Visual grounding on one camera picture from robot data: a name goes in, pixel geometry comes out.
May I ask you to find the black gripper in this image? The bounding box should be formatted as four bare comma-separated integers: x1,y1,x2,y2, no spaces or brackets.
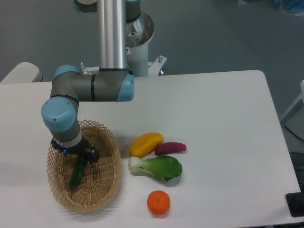
51,136,100,164

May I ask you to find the green cucumber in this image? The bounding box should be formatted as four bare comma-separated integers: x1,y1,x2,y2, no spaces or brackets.
69,140,92,190

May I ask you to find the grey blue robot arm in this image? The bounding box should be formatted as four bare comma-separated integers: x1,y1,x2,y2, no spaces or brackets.
41,0,141,163

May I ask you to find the woven wicker basket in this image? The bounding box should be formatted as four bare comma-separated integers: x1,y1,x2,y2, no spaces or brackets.
47,120,122,212

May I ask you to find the yellow mango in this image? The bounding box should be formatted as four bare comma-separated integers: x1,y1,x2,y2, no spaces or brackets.
129,133,164,157

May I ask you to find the purple sweet potato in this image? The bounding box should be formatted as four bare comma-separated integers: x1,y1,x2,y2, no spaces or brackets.
154,142,187,156

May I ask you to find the green bok choy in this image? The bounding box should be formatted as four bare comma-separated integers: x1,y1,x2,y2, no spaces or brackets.
128,155,183,181

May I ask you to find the orange tangerine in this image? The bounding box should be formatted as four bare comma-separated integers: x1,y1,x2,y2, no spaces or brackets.
147,190,170,216

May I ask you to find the beige chair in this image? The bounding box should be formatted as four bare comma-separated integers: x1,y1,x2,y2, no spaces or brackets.
0,62,44,84

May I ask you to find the black device at table edge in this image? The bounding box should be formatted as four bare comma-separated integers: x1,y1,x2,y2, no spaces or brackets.
285,192,304,218

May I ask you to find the white furniture frame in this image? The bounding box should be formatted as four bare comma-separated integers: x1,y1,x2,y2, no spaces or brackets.
279,81,304,124

